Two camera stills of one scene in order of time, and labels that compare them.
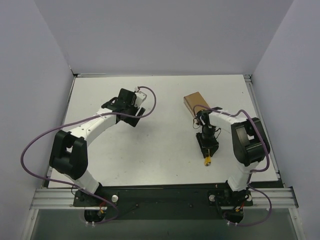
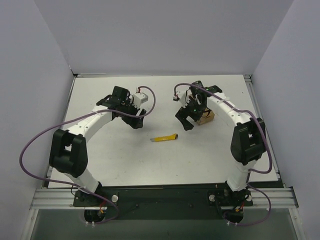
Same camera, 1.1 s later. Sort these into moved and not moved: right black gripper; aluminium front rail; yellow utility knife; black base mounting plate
Moved: right black gripper; yellow utility knife
Not moved: black base mounting plate; aluminium front rail
